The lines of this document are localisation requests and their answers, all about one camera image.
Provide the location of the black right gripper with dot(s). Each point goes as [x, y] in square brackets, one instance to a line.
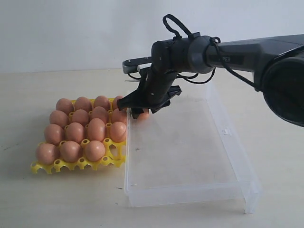
[155, 94]

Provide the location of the brown egg box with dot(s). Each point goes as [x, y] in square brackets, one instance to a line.
[70, 151]
[75, 132]
[145, 115]

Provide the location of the clear plastic container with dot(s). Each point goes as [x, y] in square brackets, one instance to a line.
[188, 152]

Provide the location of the brown egg column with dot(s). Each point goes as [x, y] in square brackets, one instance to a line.
[54, 134]
[47, 153]

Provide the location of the brown egg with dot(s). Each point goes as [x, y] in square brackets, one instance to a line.
[96, 130]
[118, 132]
[94, 151]

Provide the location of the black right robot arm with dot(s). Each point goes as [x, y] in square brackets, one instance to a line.
[277, 65]

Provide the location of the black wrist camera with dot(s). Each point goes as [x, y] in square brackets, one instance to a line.
[131, 66]

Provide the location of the yellow plastic egg tray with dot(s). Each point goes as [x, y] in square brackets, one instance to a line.
[114, 152]

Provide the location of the brown egg tray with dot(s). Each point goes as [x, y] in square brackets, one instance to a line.
[100, 113]
[83, 103]
[80, 116]
[65, 105]
[114, 102]
[59, 118]
[102, 101]
[119, 116]

